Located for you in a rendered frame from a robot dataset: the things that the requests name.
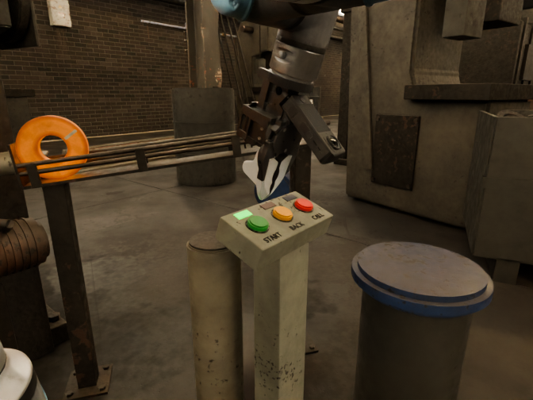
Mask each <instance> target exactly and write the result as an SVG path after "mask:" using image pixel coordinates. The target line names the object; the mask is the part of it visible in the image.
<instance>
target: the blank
mask: <svg viewBox="0 0 533 400"><path fill-rule="evenodd" d="M48 135H53V136H58V137H60V138H61V139H63V140H64V142H65V143H66V145H67V154H66V155H65V157H67V156H78V155H84V154H89V144H88V140H87V138H86V135H85V134H84V132H83V131H82V130H81V129H80V128H79V127H78V126H77V125H76V124H75V123H74V122H73V121H70V120H68V119H66V118H64V117H60V116H54V115H47V116H42V117H36V118H33V119H32V120H30V121H28V122H27V123H25V124H24V125H23V126H22V127H21V129H20V130H19V132H18V134H17V138H16V144H15V145H16V151H17V156H18V158H19V160H20V161H21V162H22V163H26V162H32V161H38V160H49V158H48V157H47V156H45V155H44V154H43V152H42V151H41V149H40V142H41V141H42V139H43V138H44V137H46V136H48ZM86 161H87V159H85V160H75V161H69V162H63V163H52V164H46V165H40V166H37V168H38V169H42V168H48V167H58V166H64V165H70V164H76V163H85V162H86ZM80 169H81V168H77V169H71V170H66V171H55V172H50V173H44V174H40V177H42V178H46V179H65V178H67V177H70V176H72V175H74V174H75V173H77V172H78V171H79V170H80Z"/></svg>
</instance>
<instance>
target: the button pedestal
mask: <svg viewBox="0 0 533 400"><path fill-rule="evenodd" d="M290 194H293V195H294V196H296V197H297V198H295V199H293V200H291V201H288V202H287V201H286V200H285V199H283V197H285V196H287V195H290ZM299 198H304V199H307V198H306V197H304V196H303V195H301V194H299V193H297V192H296V191H294V192H292V193H289V194H285V195H283V196H280V197H277V198H273V199H271V200H269V201H266V202H262V203H259V204H257V205H254V206H251V207H248V208H246V209H243V210H239V211H236V212H234V213H230V214H228V215H225V216H223V217H221V218H220V221H219V225H218V228H217V234H216V239H217V240H218V241H220V242H221V243H222V244H223V245H224V246H225V247H226V248H228V249H229V250H230V251H231V252H233V253H234V254H235V255H236V256H238V257H239V258H240V259H241V260H242V261H243V262H245V263H246V264H247V265H248V266H249V267H251V268H252V269H253V270H254V329H255V400H303V395H304V373H305V328H306V306H307V283H308V261H309V242H310V241H312V240H314V239H316V238H317V237H320V236H321V235H323V234H325V233H326V232H327V230H328V227H329V225H330V223H331V221H332V218H333V215H332V214H331V213H329V212H328V211H327V210H325V209H323V208H321V207H320V206H318V205H317V204H315V203H314V202H312V201H310V200H309V199H307V200H309V201H310V202H311V203H312V204H313V209H312V210H311V211H304V210H300V209H298V208H297V207H296V206H295V205H294V203H295V201H296V199H299ZM268 202H273V203H274V204H275V205H276V206H274V207H272V208H269V209H267V210H265V209H264V208H262V207H261V206H260V205H262V204H265V203H268ZM277 206H283V207H285V208H288V209H289V210H290V211H291V212H292V213H293V216H292V219H291V220H289V221H283V220H280V219H278V218H276V217H275V216H274V215H273V210H274V208H275V207H277ZM245 210H247V211H249V212H250V213H252V215H251V216H248V217H245V218H242V219H238V218H237V217H235V216H234V214H236V213H240V212H242V211H245ZM252 216H260V217H264V218H265V219H266V220H267V221H268V223H269V227H268V230H266V231H263V232H259V231H255V230H254V229H251V228H250V227H249V226H248V225H247V220H248V218H249V217H252Z"/></svg>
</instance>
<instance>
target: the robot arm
mask: <svg viewBox="0 0 533 400"><path fill-rule="evenodd" d="M384 1H388V0H211V2H212V4H213V6H214V8H215V9H216V10H217V11H218V12H219V13H221V14H223V15H225V16H228V17H233V18H235V19H236V20H237V21H241V22H244V21H248V22H251V23H255V24H258V25H265V26H268V27H272V28H276V29H278V33H277V36H276V41H275V45H274V50H273V53H272V57H271V59H270V68H269V69H268V70H267V69H266V68H263V67H260V68H259V73H258V77H260V78H262V79H263V84H262V87H261V91H260V93H259V99H258V101H257V102H251V103H250V104H243V108H242V111H241V115H240V121H239V124H238V128H237V131H236V135H238V136H239V137H242V138H243V139H244V141H245V142H247V143H249V144H250V145H252V146H255V145H258V146H259V147H260V149H259V150H258V151H257V152H256V155H255V159H254V160H246V161H244V162H243V171H244V173H245V174H246V175H247V176H248V177H249V178H250V179H251V180H252V181H253V182H254V184H255V185H256V190H257V195H258V197H259V199H260V200H264V199H266V198H267V197H269V196H270V195H271V194H272V193H273V192H274V190H275V189H276V188H277V186H278V185H279V183H280V182H281V181H282V179H283V178H284V176H285V175H286V174H287V172H288V170H289V169H290V167H291V165H292V163H293V162H294V160H295V158H296V156H297V152H298V149H299V146H300V143H301V139H302V137H303V138H304V140H305V142H306V143H307V145H308V146H309V147H310V148H311V150H312V151H313V153H314V155H315V156H316V158H317V159H318V160H319V161H320V163H321V164H327V163H332V162H335V161H337V160H338V158H340V157H341V156H342V155H343V154H344V153H345V149H344V148H343V146H342V145H341V143H340V142H339V141H338V139H337V138H336V136H335V135H334V134H333V132H332V131H331V130H330V129H329V127H328V125H327V124H326V123H325V121H324V119H323V118H322V117H321V116H320V114H319V113H318V112H317V110H316V108H315V107H314V106H313V104H312V103H311V102H310V101H309V99H308V97H307V96H306V95H299V92H301V93H311V92H312V89H313V85H314V81H316V80H317V77H318V75H319V72H320V68H321V65H322V63H323V60H324V56H325V52H326V50H327V47H328V43H329V41H330V38H331V35H332V31H333V29H334V26H335V23H336V19H337V17H338V14H339V10H344V9H349V8H353V7H358V6H366V7H371V6H372V5H373V4H374V3H378V2H384ZM252 107H256V108H252ZM243 115H246V117H245V121H244V124H243V130H242V129H240V127H241V123H242V120H243ZM0 400H48V399H47V396H46V394H45V392H44V389H43V387H42V386H41V385H40V382H39V380H38V378H37V376H36V372H35V371H34V368H33V365H32V362H31V361H30V359H29V357H27V355H26V354H24V353H23V352H21V351H18V350H16V349H12V348H3V347H2V343H1V341H0Z"/></svg>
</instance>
